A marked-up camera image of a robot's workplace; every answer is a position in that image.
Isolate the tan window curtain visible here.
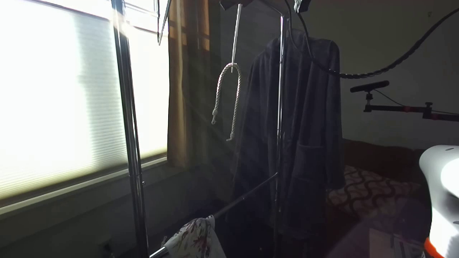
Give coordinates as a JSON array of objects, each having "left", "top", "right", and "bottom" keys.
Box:
[{"left": 168, "top": 0, "right": 210, "bottom": 167}]

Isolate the floral white cloth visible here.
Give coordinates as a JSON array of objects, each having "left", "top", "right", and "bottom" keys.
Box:
[{"left": 165, "top": 215, "right": 227, "bottom": 258}]

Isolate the camera on black boom arm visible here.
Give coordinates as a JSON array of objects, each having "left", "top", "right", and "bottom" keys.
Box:
[{"left": 350, "top": 80, "right": 459, "bottom": 122}]

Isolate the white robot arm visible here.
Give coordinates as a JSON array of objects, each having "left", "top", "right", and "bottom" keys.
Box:
[{"left": 419, "top": 145, "right": 459, "bottom": 258}]

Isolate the dark grey bathrobe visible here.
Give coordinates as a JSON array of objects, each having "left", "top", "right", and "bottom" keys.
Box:
[{"left": 237, "top": 31, "right": 345, "bottom": 239}]

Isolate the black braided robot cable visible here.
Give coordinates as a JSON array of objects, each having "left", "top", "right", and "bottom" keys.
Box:
[{"left": 292, "top": 4, "right": 459, "bottom": 80}]

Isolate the white clothes hanger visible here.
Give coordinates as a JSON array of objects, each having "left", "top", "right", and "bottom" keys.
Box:
[{"left": 211, "top": 3, "right": 243, "bottom": 142}]

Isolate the metal clothes rack frame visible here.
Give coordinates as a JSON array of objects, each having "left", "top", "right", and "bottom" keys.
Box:
[{"left": 109, "top": 0, "right": 289, "bottom": 258}]

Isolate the patterned red rug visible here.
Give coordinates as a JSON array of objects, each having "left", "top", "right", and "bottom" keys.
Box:
[{"left": 327, "top": 166, "right": 421, "bottom": 218}]

